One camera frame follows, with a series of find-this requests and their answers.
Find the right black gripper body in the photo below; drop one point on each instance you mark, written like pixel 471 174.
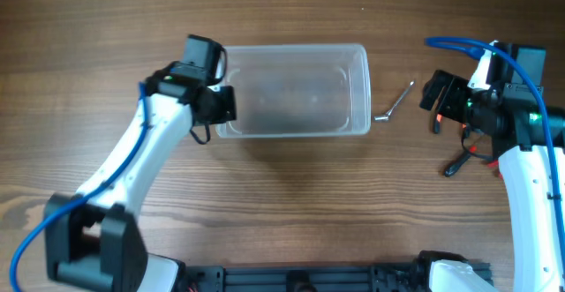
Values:
pixel 457 100

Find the black red screwdriver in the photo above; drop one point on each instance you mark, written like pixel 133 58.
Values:
pixel 454 166

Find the orange black needle-nose pliers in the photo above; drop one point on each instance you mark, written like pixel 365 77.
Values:
pixel 437 124

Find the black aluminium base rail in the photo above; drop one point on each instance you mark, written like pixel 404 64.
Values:
pixel 374 278

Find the clear plastic container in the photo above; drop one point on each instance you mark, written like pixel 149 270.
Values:
pixel 298 91

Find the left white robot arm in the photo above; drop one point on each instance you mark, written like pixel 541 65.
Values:
pixel 92 238

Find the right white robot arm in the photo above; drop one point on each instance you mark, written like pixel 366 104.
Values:
pixel 528 146

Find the red handled cutters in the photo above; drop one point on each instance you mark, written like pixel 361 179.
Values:
pixel 495 166

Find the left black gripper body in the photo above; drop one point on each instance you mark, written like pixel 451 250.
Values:
pixel 222 105

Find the silver socket wrench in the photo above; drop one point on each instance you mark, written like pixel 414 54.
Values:
pixel 385 117

